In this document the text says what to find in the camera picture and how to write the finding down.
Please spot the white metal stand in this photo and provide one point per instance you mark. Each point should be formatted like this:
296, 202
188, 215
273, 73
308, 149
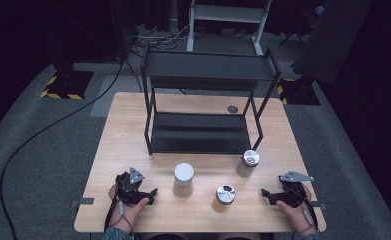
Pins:
228, 13

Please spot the grey tape strip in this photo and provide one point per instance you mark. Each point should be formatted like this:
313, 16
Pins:
83, 202
318, 205

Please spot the person's right hand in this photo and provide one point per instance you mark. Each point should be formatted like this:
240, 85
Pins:
298, 218

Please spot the dark tilted panel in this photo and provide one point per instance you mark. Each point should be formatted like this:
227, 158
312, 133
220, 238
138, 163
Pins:
329, 40

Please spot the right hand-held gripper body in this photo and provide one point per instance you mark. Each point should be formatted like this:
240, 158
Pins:
294, 195

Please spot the round dark table grommet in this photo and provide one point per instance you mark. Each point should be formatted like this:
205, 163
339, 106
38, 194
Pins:
232, 109

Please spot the black two-tier metal rack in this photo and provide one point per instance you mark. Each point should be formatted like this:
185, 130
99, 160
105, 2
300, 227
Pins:
199, 136

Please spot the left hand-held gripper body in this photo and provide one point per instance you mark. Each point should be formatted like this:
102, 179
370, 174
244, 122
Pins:
127, 186

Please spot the white lid spice jar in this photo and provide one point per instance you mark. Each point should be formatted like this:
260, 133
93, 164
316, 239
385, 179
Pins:
184, 175

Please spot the black stand base hazard tape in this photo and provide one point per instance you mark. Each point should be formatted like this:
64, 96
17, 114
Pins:
68, 85
299, 91

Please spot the person's left hand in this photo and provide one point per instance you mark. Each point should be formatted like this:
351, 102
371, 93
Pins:
129, 213

